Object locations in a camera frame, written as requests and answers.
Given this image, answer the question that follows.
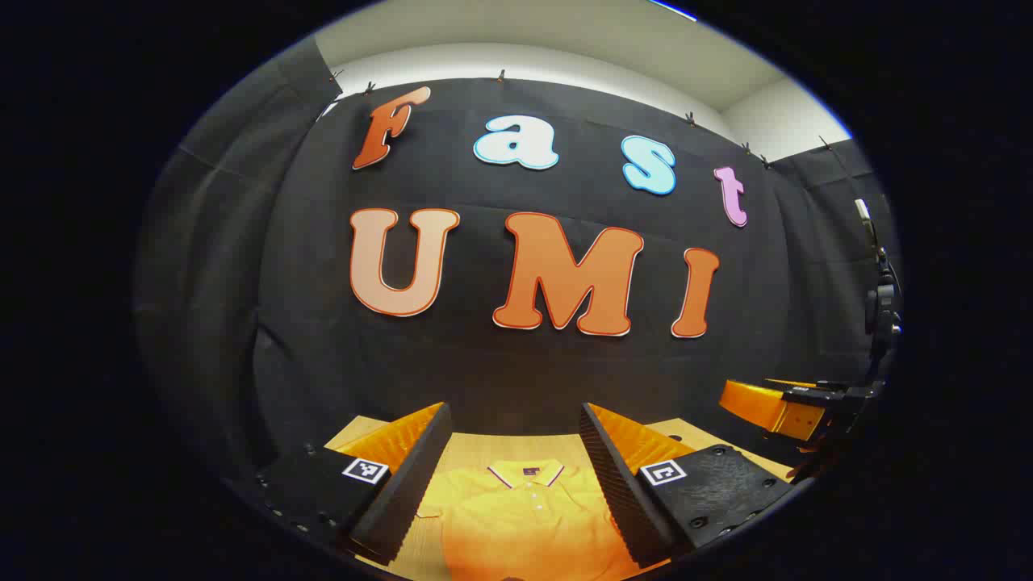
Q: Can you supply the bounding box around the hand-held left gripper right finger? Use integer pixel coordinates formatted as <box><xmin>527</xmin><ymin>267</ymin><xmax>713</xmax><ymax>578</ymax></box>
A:
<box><xmin>579</xmin><ymin>401</ymin><xmax>800</xmax><ymax>571</ymax></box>

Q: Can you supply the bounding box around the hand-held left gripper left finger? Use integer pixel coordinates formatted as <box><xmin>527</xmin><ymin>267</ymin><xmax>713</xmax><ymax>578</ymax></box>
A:
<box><xmin>254</xmin><ymin>401</ymin><xmax>454</xmax><ymax>567</ymax></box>

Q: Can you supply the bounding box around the orange T-shirt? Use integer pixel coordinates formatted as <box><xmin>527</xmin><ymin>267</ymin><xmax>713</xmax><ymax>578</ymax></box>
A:
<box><xmin>414</xmin><ymin>458</ymin><xmax>671</xmax><ymax>581</ymax></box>

